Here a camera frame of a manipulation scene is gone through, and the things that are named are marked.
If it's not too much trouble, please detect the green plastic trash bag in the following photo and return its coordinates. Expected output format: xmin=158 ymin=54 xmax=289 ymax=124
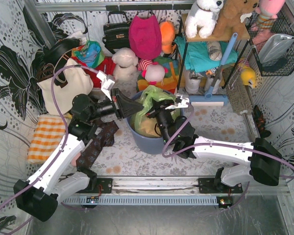
xmin=130 ymin=85 xmax=173 ymax=138

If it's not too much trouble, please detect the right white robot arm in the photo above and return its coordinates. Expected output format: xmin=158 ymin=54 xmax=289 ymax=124
xmin=146 ymin=95 xmax=282 ymax=192

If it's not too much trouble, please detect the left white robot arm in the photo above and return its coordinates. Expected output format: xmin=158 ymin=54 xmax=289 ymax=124
xmin=13 ymin=88 xmax=143 ymax=222

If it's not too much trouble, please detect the blue trash bin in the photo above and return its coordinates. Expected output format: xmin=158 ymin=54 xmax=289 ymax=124
xmin=126 ymin=91 xmax=183 ymax=155

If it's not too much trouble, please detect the cream canvas tote bag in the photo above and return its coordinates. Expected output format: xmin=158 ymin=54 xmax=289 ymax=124
xmin=38 ymin=67 xmax=94 ymax=115

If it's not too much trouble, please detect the magenta felt bag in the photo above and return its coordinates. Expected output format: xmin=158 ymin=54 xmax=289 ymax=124
xmin=129 ymin=15 xmax=162 ymax=60

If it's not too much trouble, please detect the rainbow striped cloth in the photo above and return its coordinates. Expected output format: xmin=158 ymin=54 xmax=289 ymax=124
xmin=136 ymin=56 xmax=179 ymax=93

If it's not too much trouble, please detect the red garment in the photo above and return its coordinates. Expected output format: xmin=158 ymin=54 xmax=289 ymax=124
xmin=83 ymin=57 xmax=116 ymax=88

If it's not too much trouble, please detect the pink pig plush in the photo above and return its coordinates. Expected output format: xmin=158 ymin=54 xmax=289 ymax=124
xmin=138 ymin=59 xmax=169 ymax=85

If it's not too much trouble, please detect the white fluffy plush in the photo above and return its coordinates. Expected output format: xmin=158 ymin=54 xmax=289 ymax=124
xmin=112 ymin=47 xmax=138 ymax=81

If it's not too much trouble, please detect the dark patterned necktie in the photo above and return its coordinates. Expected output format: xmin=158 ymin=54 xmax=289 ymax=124
xmin=76 ymin=119 xmax=119 ymax=169

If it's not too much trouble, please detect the white sneaker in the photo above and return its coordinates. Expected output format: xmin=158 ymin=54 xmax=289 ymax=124
xmin=185 ymin=74 xmax=201 ymax=94
xmin=204 ymin=75 xmax=222 ymax=93

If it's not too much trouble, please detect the colourful silk scarf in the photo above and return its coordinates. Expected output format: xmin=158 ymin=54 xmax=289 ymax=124
xmin=72 ymin=41 xmax=105 ymax=68

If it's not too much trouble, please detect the blue floor squeegee head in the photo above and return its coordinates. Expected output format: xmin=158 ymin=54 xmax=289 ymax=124
xmin=189 ymin=94 xmax=229 ymax=107

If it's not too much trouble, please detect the black leather handbag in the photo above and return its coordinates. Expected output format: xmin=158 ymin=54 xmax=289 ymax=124
xmin=102 ymin=11 xmax=131 ymax=54

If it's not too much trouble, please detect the teal cloth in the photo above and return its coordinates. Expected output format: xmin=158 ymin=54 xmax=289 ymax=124
xmin=175 ymin=36 xmax=238 ymax=72

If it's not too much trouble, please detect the black hat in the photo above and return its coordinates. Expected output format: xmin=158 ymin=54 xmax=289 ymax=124
xmin=44 ymin=38 xmax=80 ymax=64

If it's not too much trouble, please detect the orange checkered towel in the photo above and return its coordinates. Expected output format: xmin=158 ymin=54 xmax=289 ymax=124
xmin=27 ymin=114 xmax=65 ymax=164

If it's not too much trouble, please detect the orange plush toy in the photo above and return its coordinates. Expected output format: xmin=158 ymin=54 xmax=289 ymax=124
xmin=159 ymin=21 xmax=176 ymax=54

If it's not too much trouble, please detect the grey chenille mop head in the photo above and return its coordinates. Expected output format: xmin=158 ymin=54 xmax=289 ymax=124
xmin=225 ymin=76 xmax=253 ymax=115

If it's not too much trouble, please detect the yellow plush toy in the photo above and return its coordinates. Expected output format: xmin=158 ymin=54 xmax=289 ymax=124
xmin=239 ymin=62 xmax=256 ymax=89

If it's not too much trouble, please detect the white plush dog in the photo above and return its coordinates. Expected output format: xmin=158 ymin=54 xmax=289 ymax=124
xmin=185 ymin=0 xmax=224 ymax=39

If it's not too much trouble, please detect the brown teddy bear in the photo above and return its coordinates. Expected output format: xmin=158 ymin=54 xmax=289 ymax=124
xmin=213 ymin=0 xmax=259 ymax=40

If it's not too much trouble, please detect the wooden shelf board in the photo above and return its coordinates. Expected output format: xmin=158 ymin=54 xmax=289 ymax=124
xmin=181 ymin=13 xmax=250 ymax=43

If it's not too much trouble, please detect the silver foil pouch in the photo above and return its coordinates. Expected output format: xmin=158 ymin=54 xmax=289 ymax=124
xmin=258 ymin=34 xmax=294 ymax=64

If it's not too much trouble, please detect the pink plush toy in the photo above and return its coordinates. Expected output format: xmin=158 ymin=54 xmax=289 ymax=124
xmin=255 ymin=0 xmax=285 ymax=23

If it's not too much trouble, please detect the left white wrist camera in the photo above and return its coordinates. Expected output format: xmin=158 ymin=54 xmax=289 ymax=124
xmin=97 ymin=70 xmax=116 ymax=101

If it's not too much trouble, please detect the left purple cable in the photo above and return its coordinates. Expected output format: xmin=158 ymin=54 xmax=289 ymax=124
xmin=0 ymin=65 xmax=100 ymax=233

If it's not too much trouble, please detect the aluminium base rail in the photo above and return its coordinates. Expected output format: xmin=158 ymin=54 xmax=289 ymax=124
xmin=97 ymin=176 xmax=290 ymax=195

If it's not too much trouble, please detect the black wire basket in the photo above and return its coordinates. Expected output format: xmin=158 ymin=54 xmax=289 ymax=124
xmin=246 ymin=11 xmax=294 ymax=76

